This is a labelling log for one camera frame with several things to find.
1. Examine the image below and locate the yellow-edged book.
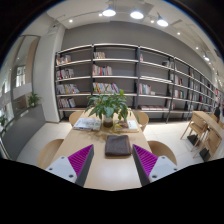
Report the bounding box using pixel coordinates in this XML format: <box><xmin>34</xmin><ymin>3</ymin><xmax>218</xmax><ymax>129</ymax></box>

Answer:
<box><xmin>113</xmin><ymin>119</ymin><xmax>140</xmax><ymax>133</ymax></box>

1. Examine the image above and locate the green potted plant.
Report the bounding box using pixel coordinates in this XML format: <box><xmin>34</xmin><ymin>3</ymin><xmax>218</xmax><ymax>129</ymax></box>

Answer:
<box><xmin>84</xmin><ymin>89</ymin><xmax>141</xmax><ymax>129</ymax></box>

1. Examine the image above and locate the small background potted plant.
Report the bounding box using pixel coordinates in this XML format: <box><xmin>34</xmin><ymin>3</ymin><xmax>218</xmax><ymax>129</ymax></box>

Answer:
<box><xmin>27</xmin><ymin>91</ymin><xmax>43</xmax><ymax>108</ymax></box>

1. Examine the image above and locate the zigzag striped towel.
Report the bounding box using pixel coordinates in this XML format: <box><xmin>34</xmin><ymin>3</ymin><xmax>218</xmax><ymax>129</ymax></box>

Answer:
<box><xmin>104</xmin><ymin>134</ymin><xmax>133</xmax><ymax>158</ymax></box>

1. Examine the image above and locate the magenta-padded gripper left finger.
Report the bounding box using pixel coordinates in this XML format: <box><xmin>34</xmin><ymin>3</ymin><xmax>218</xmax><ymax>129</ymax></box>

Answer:
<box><xmin>44</xmin><ymin>143</ymin><xmax>95</xmax><ymax>187</ymax></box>

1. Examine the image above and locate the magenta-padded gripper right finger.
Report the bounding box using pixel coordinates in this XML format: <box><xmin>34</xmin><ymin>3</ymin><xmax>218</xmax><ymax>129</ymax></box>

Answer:
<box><xmin>132</xmin><ymin>143</ymin><xmax>179</xmax><ymax>187</ymax></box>

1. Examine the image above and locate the large white book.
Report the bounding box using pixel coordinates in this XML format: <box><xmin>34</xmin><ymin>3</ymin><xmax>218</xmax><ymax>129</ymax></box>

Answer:
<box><xmin>72</xmin><ymin>117</ymin><xmax>102</xmax><ymax>132</ymax></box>

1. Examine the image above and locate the grey bookshelf unit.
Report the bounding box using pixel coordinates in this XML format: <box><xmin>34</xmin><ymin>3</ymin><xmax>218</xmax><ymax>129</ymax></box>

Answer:
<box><xmin>54</xmin><ymin>42</ymin><xmax>224</xmax><ymax>123</ymax></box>

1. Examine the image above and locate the ceiling lights group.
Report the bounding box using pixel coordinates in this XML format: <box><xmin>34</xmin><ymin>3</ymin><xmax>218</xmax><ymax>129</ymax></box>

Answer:
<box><xmin>66</xmin><ymin>6</ymin><xmax>221</xmax><ymax>64</ymax></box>

